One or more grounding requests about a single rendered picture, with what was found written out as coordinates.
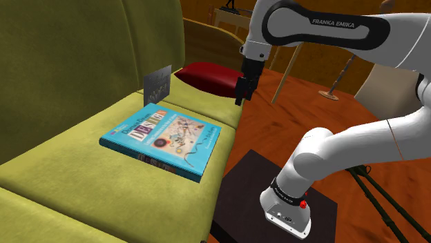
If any dark floor lamp stand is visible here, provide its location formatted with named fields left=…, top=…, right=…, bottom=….
left=318, top=53, right=358, bottom=101

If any dark red cushion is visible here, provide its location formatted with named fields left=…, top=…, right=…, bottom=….
left=173, top=61, right=245, bottom=99

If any dark grey upright card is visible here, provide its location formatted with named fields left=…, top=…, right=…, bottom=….
left=143, top=64, right=173, bottom=107

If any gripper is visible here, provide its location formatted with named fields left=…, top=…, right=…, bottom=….
left=234, top=57, right=265, bottom=107

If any black tripod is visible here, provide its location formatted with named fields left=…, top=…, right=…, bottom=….
left=345, top=164, right=431, bottom=243

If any olive green sofa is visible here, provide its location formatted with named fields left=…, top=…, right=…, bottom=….
left=0, top=0, right=246, bottom=243

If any beige armchair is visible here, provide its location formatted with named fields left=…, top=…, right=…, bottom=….
left=353, top=63, right=424, bottom=121

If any blue hardcover book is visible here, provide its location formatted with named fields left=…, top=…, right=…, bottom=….
left=99, top=102, right=222, bottom=184

